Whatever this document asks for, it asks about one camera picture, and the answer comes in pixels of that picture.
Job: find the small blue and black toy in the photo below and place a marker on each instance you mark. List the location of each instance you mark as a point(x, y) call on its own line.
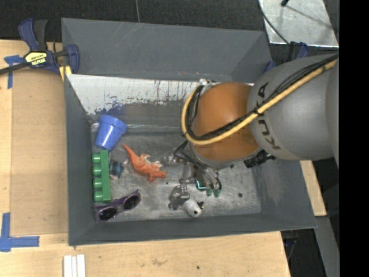
point(116, 169)

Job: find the blue plastic cup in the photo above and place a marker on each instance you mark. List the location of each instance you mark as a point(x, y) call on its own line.
point(109, 131)

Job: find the orange toy dinosaur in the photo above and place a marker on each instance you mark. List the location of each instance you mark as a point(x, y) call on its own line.
point(145, 167)

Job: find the purple sunglasses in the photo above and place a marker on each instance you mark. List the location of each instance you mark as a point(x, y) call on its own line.
point(121, 206)

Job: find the green toy brick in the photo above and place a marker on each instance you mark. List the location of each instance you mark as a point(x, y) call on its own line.
point(104, 177)

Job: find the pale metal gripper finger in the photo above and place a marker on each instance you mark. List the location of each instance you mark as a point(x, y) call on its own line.
point(180, 196)
point(186, 174)

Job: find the grey metal bin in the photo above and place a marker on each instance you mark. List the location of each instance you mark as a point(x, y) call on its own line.
point(161, 50)

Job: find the white toy animal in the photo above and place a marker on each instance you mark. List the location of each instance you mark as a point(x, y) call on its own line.
point(192, 208)

